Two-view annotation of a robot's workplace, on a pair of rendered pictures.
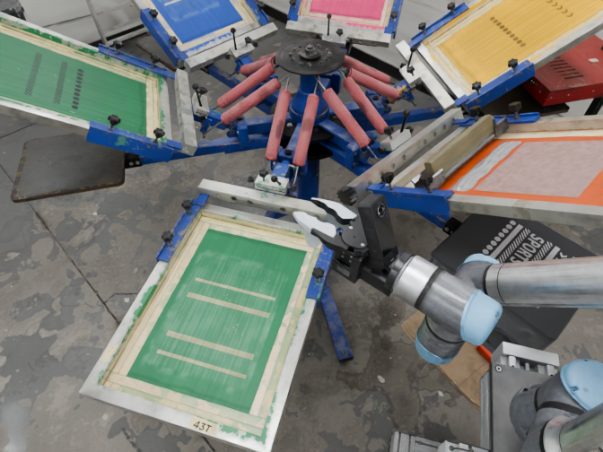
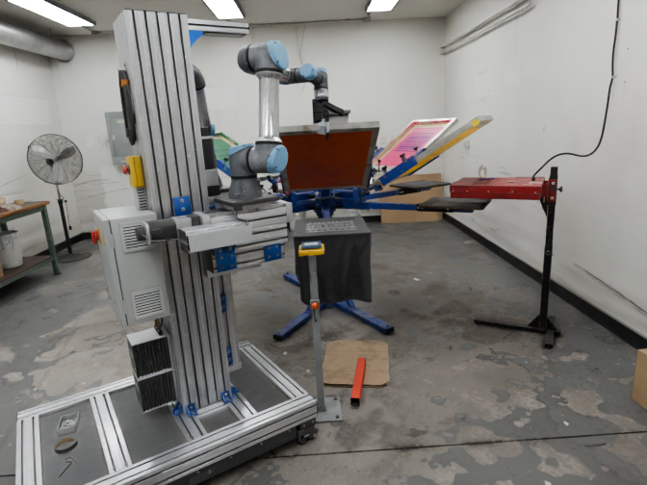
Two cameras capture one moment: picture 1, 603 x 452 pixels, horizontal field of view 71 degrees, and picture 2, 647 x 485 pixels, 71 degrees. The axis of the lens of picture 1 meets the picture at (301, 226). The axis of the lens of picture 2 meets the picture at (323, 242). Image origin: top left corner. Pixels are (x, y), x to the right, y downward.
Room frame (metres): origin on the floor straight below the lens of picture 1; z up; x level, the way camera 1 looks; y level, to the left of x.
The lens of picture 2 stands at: (-1.12, -2.63, 1.55)
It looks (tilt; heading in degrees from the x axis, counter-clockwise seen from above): 14 degrees down; 43
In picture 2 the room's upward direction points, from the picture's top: 3 degrees counter-clockwise
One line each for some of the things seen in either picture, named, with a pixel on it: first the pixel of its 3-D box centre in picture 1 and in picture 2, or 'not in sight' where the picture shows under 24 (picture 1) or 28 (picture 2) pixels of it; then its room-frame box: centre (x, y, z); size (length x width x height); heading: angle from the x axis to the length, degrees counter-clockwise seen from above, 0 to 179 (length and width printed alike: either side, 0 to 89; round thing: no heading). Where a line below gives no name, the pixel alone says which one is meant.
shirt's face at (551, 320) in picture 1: (519, 257); (330, 225); (0.91, -0.81, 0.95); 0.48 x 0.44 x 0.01; 44
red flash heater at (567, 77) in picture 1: (571, 66); (500, 188); (2.06, -1.42, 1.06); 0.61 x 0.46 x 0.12; 104
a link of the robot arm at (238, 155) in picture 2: not in sight; (244, 159); (0.13, -1.02, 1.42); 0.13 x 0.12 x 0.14; 106
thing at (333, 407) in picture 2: not in sight; (317, 332); (0.47, -1.07, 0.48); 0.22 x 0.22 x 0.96; 44
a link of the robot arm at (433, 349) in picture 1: (445, 327); not in sight; (0.33, -0.25, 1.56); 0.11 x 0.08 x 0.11; 141
